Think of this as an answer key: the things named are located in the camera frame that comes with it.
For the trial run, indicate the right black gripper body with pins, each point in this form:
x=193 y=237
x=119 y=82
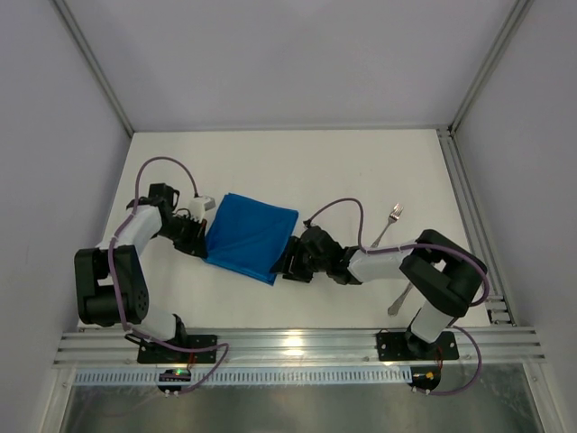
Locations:
x=294 y=260

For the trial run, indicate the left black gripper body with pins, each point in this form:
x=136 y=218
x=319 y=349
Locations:
x=196 y=235

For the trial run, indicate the blue satin napkin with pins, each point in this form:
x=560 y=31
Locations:
x=248 y=236

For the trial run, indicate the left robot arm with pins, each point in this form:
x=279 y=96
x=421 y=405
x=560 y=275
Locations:
x=110 y=284

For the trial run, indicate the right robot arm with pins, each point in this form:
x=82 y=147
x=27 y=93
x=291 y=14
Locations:
x=449 y=278

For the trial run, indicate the silver fork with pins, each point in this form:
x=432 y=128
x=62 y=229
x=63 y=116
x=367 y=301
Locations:
x=393 y=218

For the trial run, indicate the silver table knife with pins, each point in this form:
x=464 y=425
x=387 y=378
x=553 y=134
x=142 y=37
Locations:
x=399 y=301

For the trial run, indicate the left controller board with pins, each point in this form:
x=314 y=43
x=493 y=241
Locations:
x=172 y=381

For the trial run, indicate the controller board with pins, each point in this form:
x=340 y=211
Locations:
x=424 y=379
x=172 y=381

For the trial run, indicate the right controller board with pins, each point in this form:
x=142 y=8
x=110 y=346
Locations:
x=424 y=379

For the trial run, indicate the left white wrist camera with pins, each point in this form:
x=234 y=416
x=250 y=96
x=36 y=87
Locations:
x=199 y=206

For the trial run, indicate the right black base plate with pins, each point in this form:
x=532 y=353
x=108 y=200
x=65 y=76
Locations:
x=404 y=346

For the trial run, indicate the slotted grey cable duct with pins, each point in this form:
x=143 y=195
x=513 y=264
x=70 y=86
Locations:
x=229 y=376

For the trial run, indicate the right aluminium side rail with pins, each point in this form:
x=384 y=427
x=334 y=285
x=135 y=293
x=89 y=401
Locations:
x=498 y=305

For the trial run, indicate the aluminium front rail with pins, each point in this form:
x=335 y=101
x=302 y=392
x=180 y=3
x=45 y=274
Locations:
x=292 y=347

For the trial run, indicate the left aluminium frame post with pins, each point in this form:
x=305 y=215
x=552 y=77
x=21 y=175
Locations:
x=71 y=25

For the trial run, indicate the aluminium frame post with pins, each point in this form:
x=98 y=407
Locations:
x=71 y=25
x=514 y=18

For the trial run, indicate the right aluminium frame post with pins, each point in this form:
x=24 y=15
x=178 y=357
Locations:
x=514 y=18

